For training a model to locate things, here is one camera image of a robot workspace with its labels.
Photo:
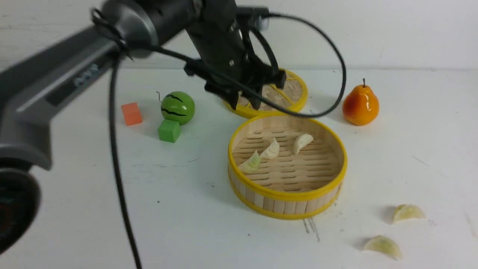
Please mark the orange cube block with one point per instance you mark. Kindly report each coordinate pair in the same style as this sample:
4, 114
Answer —
131, 114

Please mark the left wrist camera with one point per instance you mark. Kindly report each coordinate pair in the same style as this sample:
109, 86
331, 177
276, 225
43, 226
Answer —
253, 17

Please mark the green cube block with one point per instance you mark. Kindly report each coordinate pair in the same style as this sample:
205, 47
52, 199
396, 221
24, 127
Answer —
169, 131

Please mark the woven bamboo steamer lid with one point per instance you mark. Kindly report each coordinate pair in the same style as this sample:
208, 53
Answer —
293, 95

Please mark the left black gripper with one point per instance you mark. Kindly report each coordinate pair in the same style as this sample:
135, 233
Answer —
231, 52

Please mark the white dumpling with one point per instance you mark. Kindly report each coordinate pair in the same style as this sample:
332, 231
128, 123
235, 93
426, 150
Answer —
300, 142
272, 151

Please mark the greenish dumpling bottom edge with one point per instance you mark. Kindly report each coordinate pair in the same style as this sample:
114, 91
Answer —
252, 164

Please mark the pale green dumpling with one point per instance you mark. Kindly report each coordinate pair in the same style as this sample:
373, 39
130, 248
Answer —
385, 246
407, 211

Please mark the green toy watermelon ball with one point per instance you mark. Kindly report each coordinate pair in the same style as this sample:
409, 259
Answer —
177, 106

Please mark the bamboo steamer tray yellow rim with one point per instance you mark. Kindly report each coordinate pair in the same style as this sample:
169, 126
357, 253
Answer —
289, 187

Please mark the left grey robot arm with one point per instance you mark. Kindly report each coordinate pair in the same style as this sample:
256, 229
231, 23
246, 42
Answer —
35, 90

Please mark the orange toy pear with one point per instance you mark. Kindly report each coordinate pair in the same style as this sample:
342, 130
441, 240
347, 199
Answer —
361, 106

